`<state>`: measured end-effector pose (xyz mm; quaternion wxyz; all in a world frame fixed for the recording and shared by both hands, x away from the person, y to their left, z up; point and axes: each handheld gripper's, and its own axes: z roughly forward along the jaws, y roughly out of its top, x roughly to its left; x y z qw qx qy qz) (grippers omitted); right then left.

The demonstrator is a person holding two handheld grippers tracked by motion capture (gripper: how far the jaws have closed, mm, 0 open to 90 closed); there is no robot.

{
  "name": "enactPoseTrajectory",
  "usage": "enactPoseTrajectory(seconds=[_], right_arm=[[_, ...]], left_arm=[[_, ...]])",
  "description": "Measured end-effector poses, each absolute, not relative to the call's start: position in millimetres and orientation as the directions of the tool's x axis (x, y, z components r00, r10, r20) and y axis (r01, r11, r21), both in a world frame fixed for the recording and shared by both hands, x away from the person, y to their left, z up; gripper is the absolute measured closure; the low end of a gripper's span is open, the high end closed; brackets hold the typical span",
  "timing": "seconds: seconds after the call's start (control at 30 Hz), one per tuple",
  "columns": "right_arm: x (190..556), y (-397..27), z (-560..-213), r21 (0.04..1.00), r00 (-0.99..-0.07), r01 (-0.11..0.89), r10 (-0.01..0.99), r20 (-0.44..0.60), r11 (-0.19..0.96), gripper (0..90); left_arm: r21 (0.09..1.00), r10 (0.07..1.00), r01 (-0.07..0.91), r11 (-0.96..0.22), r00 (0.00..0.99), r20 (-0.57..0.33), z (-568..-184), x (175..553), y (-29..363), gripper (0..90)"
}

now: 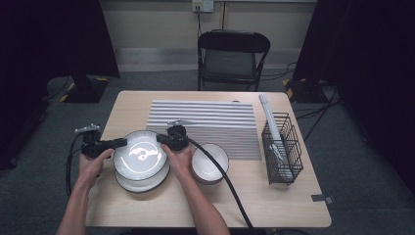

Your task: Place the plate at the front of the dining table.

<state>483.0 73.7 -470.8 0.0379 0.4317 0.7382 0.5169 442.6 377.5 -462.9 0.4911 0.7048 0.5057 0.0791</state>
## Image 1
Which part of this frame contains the white wall socket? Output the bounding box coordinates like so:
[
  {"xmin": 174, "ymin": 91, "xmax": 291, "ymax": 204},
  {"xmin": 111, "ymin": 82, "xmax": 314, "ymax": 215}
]
[{"xmin": 191, "ymin": 0, "xmax": 215, "ymax": 14}]

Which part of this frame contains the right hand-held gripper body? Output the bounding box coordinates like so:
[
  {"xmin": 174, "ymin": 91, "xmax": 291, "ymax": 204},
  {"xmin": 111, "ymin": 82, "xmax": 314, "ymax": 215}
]
[{"xmin": 165, "ymin": 118, "xmax": 198, "ymax": 153}]

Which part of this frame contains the bundle of white chopsticks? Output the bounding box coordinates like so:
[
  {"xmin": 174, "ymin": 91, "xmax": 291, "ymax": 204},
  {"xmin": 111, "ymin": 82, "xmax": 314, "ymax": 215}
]
[{"xmin": 258, "ymin": 92, "xmax": 294, "ymax": 181}]

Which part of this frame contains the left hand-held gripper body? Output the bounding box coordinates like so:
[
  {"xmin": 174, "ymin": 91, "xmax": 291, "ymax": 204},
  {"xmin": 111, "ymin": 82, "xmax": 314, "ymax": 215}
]
[{"xmin": 73, "ymin": 122, "xmax": 112, "ymax": 160}]

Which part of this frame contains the black power cable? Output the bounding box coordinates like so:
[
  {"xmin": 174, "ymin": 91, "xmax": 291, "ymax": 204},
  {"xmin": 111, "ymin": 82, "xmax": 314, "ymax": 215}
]
[{"xmin": 195, "ymin": 5, "xmax": 204, "ymax": 37}]

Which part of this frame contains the grey tape piece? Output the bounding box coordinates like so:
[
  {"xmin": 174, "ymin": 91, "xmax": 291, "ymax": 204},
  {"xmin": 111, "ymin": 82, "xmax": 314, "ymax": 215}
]
[{"xmin": 310, "ymin": 194, "xmax": 335, "ymax": 206}]

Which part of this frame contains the black folding chair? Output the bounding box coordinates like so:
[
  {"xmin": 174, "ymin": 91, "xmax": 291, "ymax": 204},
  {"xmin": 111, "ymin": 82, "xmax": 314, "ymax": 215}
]
[{"xmin": 197, "ymin": 28, "xmax": 272, "ymax": 92}]

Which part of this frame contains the grey striped placemat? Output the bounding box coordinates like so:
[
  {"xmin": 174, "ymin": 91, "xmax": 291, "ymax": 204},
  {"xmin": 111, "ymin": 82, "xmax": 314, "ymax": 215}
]
[{"xmin": 146, "ymin": 99, "xmax": 262, "ymax": 161}]

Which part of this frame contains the black curtain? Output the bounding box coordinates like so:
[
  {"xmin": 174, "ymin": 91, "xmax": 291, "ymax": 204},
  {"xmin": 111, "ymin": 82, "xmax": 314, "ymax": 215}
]
[
  {"xmin": 292, "ymin": 0, "xmax": 415, "ymax": 197},
  {"xmin": 0, "ymin": 0, "xmax": 120, "ymax": 170}
]

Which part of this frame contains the white plate dark rim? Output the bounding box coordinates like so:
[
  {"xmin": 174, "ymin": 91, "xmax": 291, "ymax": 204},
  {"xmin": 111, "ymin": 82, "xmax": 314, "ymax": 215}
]
[
  {"xmin": 113, "ymin": 129, "xmax": 168, "ymax": 182},
  {"xmin": 115, "ymin": 160, "xmax": 171, "ymax": 194}
]

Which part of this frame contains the black wire basket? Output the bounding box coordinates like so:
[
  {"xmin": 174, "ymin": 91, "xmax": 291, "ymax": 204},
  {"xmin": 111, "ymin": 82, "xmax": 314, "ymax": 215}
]
[{"xmin": 260, "ymin": 112, "xmax": 304, "ymax": 186}]

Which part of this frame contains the person's right hand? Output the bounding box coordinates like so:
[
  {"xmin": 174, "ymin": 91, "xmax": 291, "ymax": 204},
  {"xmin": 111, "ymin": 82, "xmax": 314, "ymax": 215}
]
[{"xmin": 161, "ymin": 143, "xmax": 194, "ymax": 180}]

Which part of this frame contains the person's left hand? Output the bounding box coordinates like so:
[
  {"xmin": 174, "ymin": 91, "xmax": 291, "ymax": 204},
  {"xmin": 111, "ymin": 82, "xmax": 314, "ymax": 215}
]
[{"xmin": 77, "ymin": 148, "xmax": 115, "ymax": 191}]

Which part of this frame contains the black stand base yellow tape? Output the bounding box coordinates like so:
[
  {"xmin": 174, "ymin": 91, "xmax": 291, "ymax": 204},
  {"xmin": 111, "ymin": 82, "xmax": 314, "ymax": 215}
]
[
  {"xmin": 282, "ymin": 77, "xmax": 329, "ymax": 105},
  {"xmin": 58, "ymin": 72, "xmax": 111, "ymax": 105}
]

